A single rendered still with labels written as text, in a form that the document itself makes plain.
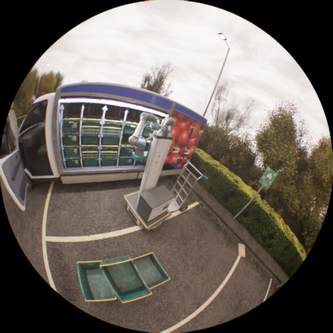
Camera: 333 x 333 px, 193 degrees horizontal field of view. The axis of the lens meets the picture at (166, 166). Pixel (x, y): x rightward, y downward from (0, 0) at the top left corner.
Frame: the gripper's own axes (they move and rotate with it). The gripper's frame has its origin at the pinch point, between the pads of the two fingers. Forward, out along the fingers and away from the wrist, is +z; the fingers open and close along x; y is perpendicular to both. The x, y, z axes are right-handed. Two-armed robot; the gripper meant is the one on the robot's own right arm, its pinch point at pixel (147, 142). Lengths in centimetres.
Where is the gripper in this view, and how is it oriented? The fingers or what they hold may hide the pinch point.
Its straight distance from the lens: 208.1
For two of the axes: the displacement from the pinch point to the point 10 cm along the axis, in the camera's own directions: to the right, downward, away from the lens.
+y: 5.3, 8.1, -2.4
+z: -6.6, 5.7, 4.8
